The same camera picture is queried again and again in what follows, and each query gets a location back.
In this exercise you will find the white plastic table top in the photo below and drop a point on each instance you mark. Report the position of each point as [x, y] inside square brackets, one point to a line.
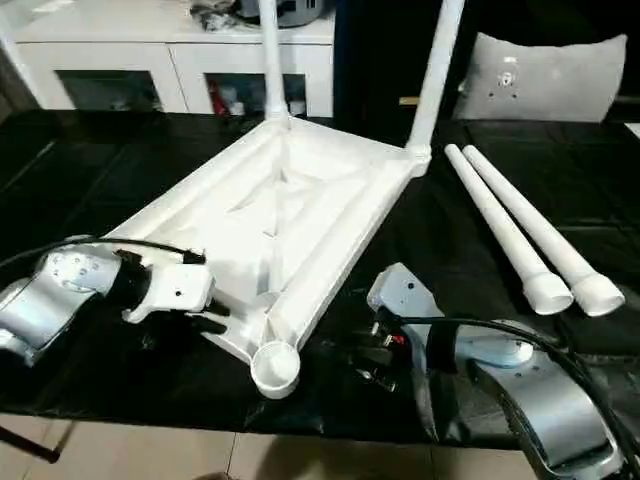
[290, 210]

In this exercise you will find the white plastic table leg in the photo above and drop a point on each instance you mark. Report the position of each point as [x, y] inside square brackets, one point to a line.
[545, 230]
[436, 70]
[505, 225]
[272, 60]

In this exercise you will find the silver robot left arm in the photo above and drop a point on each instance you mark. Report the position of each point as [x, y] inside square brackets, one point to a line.
[60, 295]

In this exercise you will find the black work mat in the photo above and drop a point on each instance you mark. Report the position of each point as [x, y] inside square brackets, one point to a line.
[480, 380]

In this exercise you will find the cluster of small bottles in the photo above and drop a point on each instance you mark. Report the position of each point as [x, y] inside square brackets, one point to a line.
[245, 97]

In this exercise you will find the white cabinet with glass doors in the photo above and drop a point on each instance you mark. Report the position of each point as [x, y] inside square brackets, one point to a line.
[110, 50]

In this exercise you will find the black cabinet with yellow label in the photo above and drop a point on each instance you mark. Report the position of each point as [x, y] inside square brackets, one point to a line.
[390, 55]

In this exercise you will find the white cushion with badge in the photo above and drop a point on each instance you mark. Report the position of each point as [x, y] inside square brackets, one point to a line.
[550, 80]

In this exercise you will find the grey bag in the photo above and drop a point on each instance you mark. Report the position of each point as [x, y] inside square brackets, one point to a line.
[290, 10]

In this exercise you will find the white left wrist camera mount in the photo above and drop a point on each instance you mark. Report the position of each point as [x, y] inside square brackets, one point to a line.
[172, 290]

